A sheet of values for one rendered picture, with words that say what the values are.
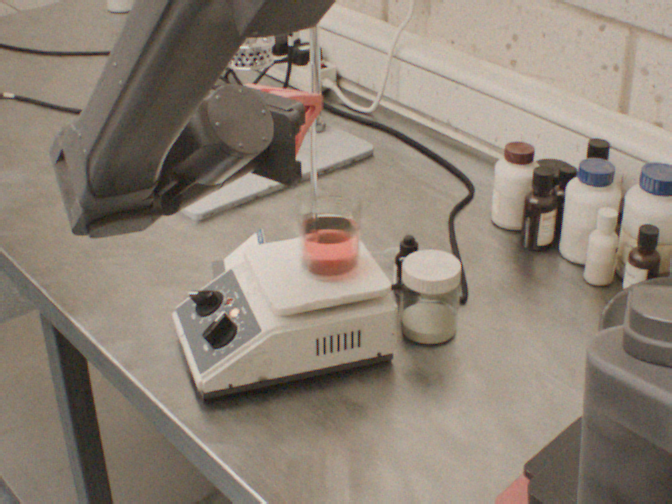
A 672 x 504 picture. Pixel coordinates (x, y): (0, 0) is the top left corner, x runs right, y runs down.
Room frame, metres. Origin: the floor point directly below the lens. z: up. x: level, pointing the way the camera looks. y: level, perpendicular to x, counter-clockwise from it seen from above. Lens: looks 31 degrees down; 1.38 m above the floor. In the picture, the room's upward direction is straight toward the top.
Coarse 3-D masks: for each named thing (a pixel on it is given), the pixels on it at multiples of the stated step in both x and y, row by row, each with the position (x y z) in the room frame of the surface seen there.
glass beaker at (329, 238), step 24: (336, 192) 0.89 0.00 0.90; (360, 192) 0.87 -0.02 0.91; (312, 216) 0.84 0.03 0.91; (336, 216) 0.83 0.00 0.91; (360, 216) 0.86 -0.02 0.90; (312, 240) 0.84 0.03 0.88; (336, 240) 0.83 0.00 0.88; (360, 240) 0.86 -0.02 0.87; (312, 264) 0.84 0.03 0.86; (336, 264) 0.83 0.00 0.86
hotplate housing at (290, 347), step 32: (256, 288) 0.85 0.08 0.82; (288, 320) 0.80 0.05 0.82; (320, 320) 0.80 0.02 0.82; (352, 320) 0.81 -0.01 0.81; (384, 320) 0.82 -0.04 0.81; (256, 352) 0.77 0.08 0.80; (288, 352) 0.79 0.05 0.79; (320, 352) 0.80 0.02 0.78; (352, 352) 0.81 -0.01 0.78; (384, 352) 0.82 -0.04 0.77; (224, 384) 0.76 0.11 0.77; (256, 384) 0.78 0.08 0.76
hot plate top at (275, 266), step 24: (288, 240) 0.91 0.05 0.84; (264, 264) 0.87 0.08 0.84; (288, 264) 0.87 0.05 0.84; (360, 264) 0.87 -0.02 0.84; (264, 288) 0.82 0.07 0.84; (288, 288) 0.82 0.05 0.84; (312, 288) 0.82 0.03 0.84; (336, 288) 0.82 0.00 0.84; (360, 288) 0.82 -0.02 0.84; (384, 288) 0.82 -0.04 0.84; (288, 312) 0.79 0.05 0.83
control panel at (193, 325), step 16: (208, 288) 0.88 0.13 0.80; (224, 288) 0.87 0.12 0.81; (240, 288) 0.86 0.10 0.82; (192, 304) 0.87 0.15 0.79; (224, 304) 0.84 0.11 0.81; (240, 304) 0.83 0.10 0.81; (192, 320) 0.84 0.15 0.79; (208, 320) 0.83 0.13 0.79; (240, 320) 0.81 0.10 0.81; (256, 320) 0.80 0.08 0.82; (192, 336) 0.82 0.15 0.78; (240, 336) 0.79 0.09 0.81; (192, 352) 0.80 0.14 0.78; (208, 352) 0.79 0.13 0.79; (224, 352) 0.78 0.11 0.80; (208, 368) 0.77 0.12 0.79
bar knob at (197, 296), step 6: (192, 294) 0.86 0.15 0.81; (198, 294) 0.85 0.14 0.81; (204, 294) 0.85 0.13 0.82; (210, 294) 0.84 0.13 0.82; (216, 294) 0.86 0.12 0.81; (222, 294) 0.86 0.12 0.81; (192, 300) 0.86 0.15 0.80; (198, 300) 0.85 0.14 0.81; (204, 300) 0.85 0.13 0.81; (210, 300) 0.84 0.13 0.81; (216, 300) 0.85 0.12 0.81; (222, 300) 0.85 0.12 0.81; (198, 306) 0.85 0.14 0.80; (204, 306) 0.85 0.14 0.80; (210, 306) 0.85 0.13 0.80; (216, 306) 0.84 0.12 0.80; (198, 312) 0.85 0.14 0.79; (204, 312) 0.84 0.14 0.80; (210, 312) 0.84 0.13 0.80
